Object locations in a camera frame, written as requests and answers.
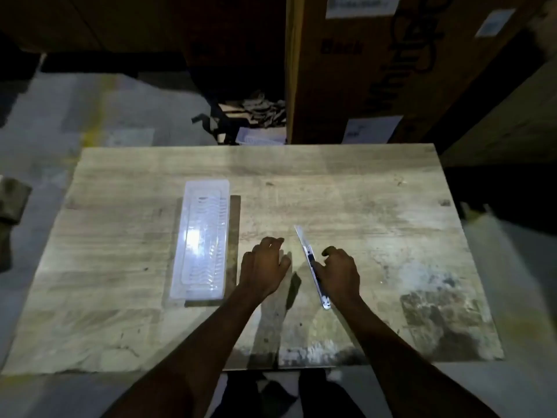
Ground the person's left hand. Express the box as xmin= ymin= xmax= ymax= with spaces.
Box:
xmin=238 ymin=237 xmax=292 ymax=302

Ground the person's right hand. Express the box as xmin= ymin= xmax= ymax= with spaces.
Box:
xmin=313 ymin=246 xmax=362 ymax=304

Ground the person's right forearm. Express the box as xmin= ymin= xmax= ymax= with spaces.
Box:
xmin=343 ymin=294 xmax=501 ymax=418

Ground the person's left forearm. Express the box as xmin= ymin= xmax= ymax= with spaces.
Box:
xmin=102 ymin=287 xmax=262 ymax=418

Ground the person's dark clothing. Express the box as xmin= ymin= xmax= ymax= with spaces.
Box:
xmin=222 ymin=369 xmax=366 ymax=418

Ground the large printed brown cardboard box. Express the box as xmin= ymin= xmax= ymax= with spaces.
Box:
xmin=285 ymin=0 xmax=557 ymax=145

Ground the white wavy slotted insert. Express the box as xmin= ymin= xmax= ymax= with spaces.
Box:
xmin=187 ymin=194 xmax=226 ymax=286

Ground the pale label with dark mark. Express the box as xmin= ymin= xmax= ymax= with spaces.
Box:
xmin=341 ymin=116 xmax=403 ymax=144

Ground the stack of taped cardboard boxes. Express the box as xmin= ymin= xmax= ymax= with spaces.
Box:
xmin=0 ymin=176 xmax=32 ymax=271

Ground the white printed label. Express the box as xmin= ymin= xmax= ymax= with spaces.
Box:
xmin=325 ymin=0 xmax=401 ymax=19

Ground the small white label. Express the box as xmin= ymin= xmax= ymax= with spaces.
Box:
xmin=475 ymin=8 xmax=516 ymax=38

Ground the pile of dark straps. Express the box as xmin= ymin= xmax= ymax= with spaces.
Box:
xmin=191 ymin=93 xmax=288 ymax=144

